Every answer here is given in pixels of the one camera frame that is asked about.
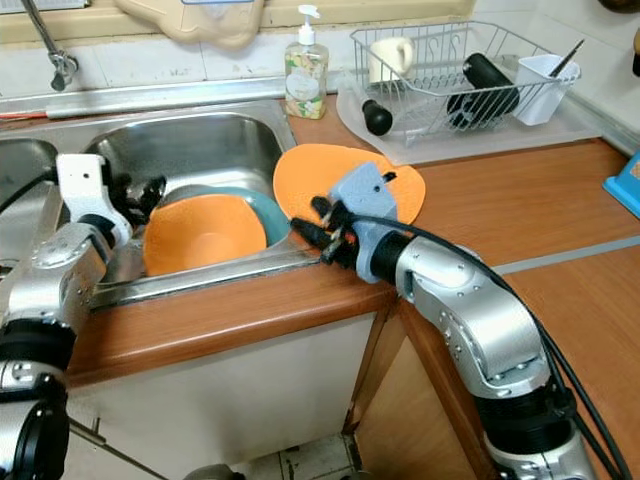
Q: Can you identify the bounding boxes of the orange plate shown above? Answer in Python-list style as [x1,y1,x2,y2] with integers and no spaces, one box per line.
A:
[273,143,426,231]

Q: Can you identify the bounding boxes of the orange bowl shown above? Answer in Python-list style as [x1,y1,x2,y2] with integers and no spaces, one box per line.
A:
[143,193,269,278]

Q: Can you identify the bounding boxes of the teal plate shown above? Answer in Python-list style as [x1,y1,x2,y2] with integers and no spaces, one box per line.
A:
[160,185,291,251]

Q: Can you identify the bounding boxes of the stainless steel double sink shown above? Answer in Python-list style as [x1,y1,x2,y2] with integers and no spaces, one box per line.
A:
[0,95,346,311]

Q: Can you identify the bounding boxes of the small black round bottle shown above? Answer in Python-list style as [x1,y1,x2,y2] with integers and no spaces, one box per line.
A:
[362,98,394,136]

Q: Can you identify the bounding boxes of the grey drain tray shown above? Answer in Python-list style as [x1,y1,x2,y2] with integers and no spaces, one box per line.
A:
[337,80,601,166]

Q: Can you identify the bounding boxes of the soap pump bottle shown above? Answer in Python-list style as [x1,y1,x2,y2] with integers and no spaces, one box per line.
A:
[285,5,329,121]

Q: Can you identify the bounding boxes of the thin red strip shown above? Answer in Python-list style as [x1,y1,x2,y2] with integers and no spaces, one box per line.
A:
[0,113,51,126]

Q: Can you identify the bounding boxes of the metal faucet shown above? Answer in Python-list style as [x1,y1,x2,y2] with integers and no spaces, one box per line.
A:
[15,0,79,91]

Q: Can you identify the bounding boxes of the cream mug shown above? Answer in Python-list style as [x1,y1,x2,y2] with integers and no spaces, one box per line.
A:
[368,37,416,86]

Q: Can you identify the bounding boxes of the beige plastic board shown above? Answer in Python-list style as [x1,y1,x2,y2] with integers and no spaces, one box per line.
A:
[115,0,261,49]

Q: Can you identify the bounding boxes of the white cabinet front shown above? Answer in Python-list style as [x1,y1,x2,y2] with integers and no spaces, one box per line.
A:
[65,310,386,480]

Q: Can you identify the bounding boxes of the wooden cabinet door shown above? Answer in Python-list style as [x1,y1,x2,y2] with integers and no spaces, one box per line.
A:
[345,305,491,480]

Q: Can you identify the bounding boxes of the large black bottle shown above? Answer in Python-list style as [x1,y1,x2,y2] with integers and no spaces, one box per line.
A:
[447,52,521,129]

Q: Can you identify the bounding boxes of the white cutlery holder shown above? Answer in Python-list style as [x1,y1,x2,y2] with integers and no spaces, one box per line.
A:
[515,54,581,126]

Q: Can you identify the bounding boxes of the dark thin utensil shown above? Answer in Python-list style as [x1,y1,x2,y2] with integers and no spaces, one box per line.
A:
[548,38,586,78]

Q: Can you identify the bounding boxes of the blue box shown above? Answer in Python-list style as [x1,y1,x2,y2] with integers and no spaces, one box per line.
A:
[603,150,640,219]

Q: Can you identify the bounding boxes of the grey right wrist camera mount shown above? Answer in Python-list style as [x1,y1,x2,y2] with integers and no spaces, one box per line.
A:
[330,163,401,276]

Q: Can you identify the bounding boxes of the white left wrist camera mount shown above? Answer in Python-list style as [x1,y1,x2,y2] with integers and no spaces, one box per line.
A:
[55,153,131,246]

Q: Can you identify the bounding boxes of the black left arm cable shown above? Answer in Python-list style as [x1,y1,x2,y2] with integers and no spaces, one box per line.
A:
[0,168,59,213]

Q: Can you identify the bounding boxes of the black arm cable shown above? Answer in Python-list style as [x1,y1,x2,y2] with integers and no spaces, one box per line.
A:
[345,212,621,480]
[0,168,59,213]

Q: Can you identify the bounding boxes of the wire dish rack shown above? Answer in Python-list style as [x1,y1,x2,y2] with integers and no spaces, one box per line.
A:
[350,22,581,141]

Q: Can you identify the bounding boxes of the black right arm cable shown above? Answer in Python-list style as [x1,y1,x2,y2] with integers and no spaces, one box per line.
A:
[345,212,621,480]

